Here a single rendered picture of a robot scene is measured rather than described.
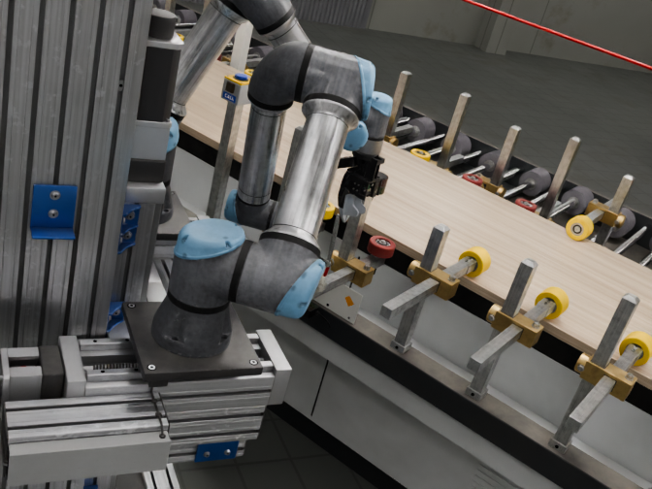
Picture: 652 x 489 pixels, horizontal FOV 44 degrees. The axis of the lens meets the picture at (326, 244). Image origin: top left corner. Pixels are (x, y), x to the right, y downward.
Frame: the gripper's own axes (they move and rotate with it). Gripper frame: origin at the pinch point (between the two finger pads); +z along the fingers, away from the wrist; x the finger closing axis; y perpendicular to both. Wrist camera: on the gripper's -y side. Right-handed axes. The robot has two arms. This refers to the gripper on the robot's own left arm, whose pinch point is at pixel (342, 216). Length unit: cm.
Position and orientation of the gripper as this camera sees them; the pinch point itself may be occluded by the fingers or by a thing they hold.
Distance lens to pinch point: 220.0
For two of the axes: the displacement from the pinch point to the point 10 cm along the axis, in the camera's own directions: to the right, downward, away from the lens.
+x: 5.9, -2.4, 7.7
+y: 7.8, 4.2, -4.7
